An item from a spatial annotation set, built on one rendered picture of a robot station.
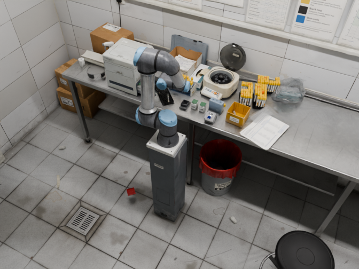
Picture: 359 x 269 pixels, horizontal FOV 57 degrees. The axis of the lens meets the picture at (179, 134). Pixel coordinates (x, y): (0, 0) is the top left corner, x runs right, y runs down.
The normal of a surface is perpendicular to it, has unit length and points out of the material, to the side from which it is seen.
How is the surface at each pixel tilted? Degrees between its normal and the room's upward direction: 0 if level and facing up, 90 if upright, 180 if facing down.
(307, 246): 3
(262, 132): 0
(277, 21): 94
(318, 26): 92
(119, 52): 0
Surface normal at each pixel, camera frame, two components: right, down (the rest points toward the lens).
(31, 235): 0.01, -0.68
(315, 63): -0.44, 0.66
